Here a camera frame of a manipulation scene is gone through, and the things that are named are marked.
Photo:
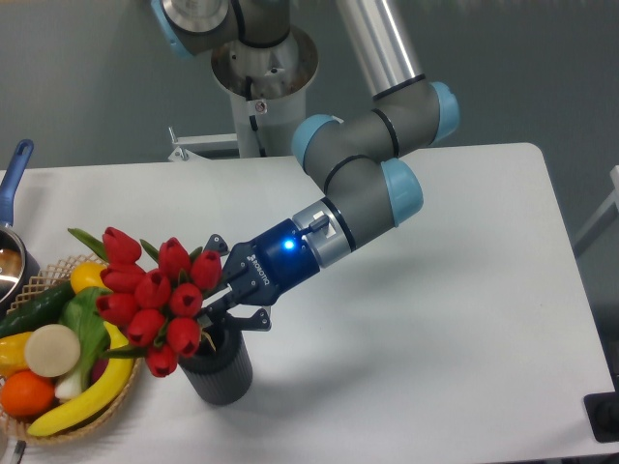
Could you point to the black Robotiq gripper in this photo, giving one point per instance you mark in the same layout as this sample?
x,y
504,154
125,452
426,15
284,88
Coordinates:
x,y
258,272

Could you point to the red tulip bouquet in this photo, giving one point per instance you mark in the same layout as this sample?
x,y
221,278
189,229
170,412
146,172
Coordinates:
x,y
155,295

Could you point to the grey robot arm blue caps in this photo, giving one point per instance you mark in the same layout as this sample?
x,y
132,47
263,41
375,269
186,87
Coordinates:
x,y
367,189

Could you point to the dark grey ribbed vase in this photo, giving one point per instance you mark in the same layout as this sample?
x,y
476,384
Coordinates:
x,y
220,370

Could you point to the yellow squash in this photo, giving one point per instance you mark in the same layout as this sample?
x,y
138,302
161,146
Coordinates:
x,y
87,275

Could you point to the yellow banana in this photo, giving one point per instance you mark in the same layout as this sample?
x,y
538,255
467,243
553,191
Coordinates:
x,y
88,404

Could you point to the green bok choy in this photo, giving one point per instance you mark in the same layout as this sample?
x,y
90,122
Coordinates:
x,y
81,315

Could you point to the dark red vegetable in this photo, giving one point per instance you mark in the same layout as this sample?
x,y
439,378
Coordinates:
x,y
98,370

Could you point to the green cucumber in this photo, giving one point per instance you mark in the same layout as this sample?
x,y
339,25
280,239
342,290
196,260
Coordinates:
x,y
43,309

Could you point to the beige round disc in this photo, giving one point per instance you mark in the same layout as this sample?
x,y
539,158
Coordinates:
x,y
52,350

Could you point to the yellow bell pepper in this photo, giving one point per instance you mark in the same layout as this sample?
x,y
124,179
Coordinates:
x,y
12,353

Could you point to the orange fruit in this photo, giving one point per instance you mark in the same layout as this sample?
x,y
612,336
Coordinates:
x,y
26,394

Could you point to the white furniture leg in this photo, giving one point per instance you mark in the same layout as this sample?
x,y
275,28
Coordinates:
x,y
594,227

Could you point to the black device at table edge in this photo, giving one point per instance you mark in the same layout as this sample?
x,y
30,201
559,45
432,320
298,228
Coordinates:
x,y
602,413

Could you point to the white metal base frame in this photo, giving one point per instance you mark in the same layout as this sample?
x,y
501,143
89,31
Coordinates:
x,y
228,146

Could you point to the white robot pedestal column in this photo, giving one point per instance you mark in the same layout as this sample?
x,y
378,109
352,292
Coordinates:
x,y
267,91

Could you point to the blue handled saucepan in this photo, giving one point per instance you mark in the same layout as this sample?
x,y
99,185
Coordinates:
x,y
17,264

